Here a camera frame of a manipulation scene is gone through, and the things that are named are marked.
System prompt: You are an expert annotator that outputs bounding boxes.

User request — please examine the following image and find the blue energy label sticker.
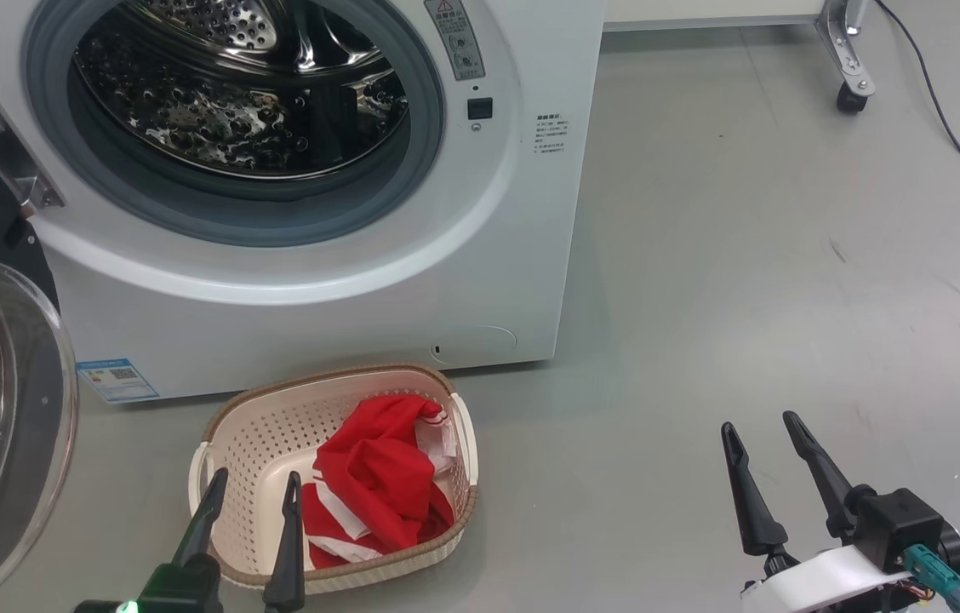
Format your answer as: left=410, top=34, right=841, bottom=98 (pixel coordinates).
left=76, top=358, right=160, bottom=404

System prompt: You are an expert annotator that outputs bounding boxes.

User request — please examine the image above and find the metal leg with caster wheel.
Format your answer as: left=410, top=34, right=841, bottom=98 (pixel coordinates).
left=814, top=0, right=877, bottom=115

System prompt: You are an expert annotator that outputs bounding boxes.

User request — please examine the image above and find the teal right camera cable connector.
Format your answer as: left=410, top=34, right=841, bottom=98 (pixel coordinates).
left=903, top=545, right=960, bottom=613

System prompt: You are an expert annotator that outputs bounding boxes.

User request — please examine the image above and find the white washing machine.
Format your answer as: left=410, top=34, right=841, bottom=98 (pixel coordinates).
left=0, top=0, right=609, bottom=405

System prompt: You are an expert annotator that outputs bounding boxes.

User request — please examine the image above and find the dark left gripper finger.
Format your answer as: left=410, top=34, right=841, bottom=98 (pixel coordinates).
left=263, top=471, right=307, bottom=613
left=172, top=467, right=231, bottom=568

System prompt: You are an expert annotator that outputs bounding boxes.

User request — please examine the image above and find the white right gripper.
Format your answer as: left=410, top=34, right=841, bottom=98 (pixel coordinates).
left=721, top=411, right=915, bottom=613

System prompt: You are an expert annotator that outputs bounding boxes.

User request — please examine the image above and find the cream perforated laundry basket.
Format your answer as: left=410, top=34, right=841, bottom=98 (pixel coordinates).
left=188, top=364, right=479, bottom=595

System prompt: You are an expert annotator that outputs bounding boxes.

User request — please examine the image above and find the white furniture panel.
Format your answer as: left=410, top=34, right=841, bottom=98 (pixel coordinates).
left=603, top=0, right=826, bottom=33

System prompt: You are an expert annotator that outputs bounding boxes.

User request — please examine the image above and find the grey warning sticker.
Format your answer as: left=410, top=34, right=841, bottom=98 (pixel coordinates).
left=425, top=0, right=486, bottom=82

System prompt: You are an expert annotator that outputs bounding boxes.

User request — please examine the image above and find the black floor cable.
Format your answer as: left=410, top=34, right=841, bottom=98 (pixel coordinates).
left=871, top=0, right=960, bottom=219

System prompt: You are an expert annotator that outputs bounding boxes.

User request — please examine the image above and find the red and white garment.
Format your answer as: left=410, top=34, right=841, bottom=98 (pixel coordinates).
left=301, top=393, right=457, bottom=570

